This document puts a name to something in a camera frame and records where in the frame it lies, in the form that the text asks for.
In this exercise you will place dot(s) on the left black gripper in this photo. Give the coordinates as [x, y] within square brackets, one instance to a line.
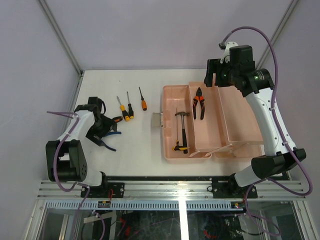
[108, 123]

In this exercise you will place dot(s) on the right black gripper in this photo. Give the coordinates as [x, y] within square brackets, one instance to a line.
[214, 66]

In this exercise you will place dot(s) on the pink plastic tool box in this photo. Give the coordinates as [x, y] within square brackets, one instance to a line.
[220, 124]

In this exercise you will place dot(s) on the claw hammer black handle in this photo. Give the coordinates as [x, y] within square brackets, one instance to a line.
[183, 114]

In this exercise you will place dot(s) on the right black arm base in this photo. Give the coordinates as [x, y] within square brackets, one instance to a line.
[226, 187]

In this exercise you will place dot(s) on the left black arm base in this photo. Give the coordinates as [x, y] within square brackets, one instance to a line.
[107, 189]

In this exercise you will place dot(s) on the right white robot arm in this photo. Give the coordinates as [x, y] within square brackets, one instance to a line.
[280, 151]

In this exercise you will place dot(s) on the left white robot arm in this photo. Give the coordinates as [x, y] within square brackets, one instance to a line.
[67, 161]

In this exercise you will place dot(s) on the long black orange screwdriver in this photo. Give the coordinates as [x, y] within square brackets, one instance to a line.
[117, 119]

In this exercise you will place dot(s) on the blue handled cutting pliers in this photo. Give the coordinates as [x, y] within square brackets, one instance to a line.
[110, 140]

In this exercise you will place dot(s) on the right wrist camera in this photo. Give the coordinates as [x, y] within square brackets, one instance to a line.
[226, 50]

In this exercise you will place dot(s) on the orange handled black screwdriver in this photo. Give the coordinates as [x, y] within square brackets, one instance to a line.
[143, 102]

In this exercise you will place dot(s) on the slotted cable duct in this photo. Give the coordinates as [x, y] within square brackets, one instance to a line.
[153, 205]

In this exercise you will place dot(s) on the aluminium mounting rail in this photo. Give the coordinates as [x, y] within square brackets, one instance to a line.
[168, 190]

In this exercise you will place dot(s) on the right aluminium frame post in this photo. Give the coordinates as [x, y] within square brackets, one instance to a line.
[293, 4]

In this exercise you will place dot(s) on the aluminium frame post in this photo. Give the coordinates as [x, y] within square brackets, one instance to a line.
[293, 4]
[59, 35]

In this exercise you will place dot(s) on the left aluminium frame post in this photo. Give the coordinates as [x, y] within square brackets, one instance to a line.
[59, 35]

